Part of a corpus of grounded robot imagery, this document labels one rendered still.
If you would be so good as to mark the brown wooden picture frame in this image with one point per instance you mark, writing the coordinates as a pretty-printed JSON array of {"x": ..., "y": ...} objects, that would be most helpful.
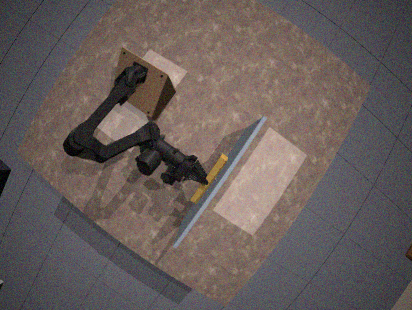
[{"x": 210, "y": 178}]

